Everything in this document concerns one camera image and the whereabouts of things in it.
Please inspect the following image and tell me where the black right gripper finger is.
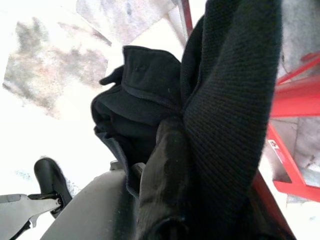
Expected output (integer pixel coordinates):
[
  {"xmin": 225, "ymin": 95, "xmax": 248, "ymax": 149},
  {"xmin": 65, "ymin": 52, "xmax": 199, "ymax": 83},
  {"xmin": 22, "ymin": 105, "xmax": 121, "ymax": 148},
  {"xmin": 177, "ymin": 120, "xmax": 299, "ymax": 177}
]
[{"xmin": 136, "ymin": 116, "xmax": 191, "ymax": 240}]

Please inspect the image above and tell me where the black knit garment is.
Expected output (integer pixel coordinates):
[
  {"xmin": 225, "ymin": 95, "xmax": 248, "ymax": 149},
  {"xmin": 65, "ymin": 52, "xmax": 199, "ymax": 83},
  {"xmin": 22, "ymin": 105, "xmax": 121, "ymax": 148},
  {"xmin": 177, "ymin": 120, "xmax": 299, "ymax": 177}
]
[{"xmin": 90, "ymin": 0, "xmax": 283, "ymax": 240}]

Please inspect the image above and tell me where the grey robot leg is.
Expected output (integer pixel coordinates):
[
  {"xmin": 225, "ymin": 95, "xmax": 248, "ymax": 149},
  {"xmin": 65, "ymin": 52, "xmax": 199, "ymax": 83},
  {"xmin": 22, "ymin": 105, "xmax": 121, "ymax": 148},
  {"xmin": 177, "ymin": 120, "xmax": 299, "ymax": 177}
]
[{"xmin": 0, "ymin": 172, "xmax": 141, "ymax": 240}]

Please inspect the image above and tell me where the black robot foot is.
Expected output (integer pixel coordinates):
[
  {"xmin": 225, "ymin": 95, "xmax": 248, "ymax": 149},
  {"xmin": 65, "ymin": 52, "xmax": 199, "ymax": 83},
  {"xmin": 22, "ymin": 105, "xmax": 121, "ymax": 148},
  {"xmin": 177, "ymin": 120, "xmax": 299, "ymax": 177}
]
[{"xmin": 33, "ymin": 157, "xmax": 74, "ymax": 219}]

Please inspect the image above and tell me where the red plastic stool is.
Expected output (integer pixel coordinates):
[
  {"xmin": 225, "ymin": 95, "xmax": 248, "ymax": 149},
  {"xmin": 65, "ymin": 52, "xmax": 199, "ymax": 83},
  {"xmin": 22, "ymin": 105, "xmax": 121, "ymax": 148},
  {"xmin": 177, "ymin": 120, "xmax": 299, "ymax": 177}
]
[{"xmin": 174, "ymin": 0, "xmax": 320, "ymax": 240}]

